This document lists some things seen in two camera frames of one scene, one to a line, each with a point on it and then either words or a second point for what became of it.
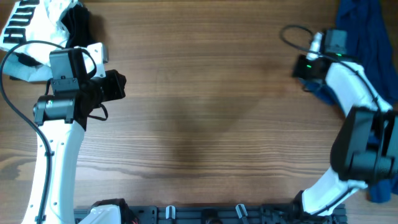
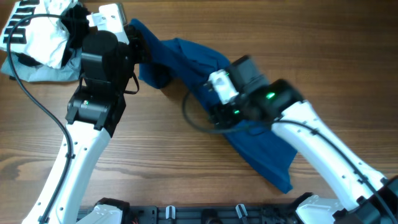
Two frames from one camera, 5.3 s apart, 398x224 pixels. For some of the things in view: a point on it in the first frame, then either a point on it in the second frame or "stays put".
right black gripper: x=301 y=66 → x=219 y=115
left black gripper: x=114 y=78 → x=137 y=43
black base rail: x=163 y=214 stays put
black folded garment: x=78 y=23 stays put
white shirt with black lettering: x=33 y=28 stays put
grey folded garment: x=12 y=66 stays put
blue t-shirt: x=372 y=45 → x=186 y=66
